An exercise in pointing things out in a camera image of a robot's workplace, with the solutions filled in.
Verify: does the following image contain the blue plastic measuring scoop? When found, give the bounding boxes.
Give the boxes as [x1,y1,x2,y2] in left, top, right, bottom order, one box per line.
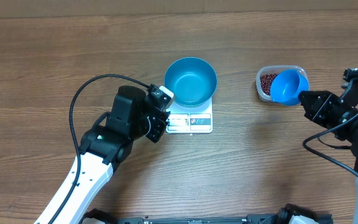
[270,69,309,106]

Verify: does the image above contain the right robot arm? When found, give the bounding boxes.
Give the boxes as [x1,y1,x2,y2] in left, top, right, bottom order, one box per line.
[299,81,358,223]

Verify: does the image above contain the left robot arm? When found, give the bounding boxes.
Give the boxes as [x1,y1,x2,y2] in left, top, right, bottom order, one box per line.
[36,85,175,223]

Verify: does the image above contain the white digital kitchen scale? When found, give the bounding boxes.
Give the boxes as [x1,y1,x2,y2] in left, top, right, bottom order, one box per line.
[166,96,213,134]

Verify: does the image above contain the teal metal bowl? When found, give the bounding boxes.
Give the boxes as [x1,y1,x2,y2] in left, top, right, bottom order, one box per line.
[164,57,218,107]

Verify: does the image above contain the red adzuki beans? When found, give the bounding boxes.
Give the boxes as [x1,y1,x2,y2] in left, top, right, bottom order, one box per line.
[260,73,278,96]

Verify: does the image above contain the clear plastic food container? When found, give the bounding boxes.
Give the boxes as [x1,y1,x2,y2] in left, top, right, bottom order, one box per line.
[255,65,309,103]

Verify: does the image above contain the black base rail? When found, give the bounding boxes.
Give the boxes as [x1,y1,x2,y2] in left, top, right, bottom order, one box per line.
[80,203,334,224]

